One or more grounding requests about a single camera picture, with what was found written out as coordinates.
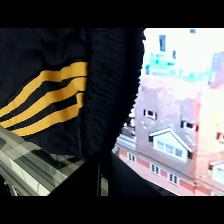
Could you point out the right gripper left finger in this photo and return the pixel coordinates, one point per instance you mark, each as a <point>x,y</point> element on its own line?
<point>83,181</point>

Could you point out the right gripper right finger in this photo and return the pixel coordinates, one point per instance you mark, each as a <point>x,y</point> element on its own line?
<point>128,181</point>

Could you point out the black garment with yellow stripes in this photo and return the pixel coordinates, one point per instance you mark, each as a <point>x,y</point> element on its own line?
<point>106,83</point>

